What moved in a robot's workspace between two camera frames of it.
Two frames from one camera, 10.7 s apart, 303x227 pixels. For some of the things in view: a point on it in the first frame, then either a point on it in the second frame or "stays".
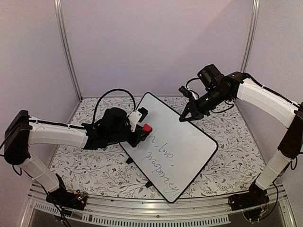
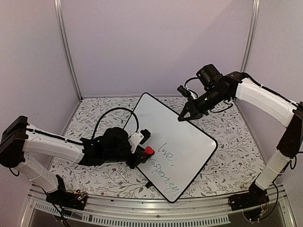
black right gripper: [189, 108] stays
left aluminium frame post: [60, 18] stays
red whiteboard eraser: [147, 127] -> [149, 150]
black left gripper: [138, 138] -> [137, 160]
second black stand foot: [149, 183] stays
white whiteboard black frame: [174, 152] stays
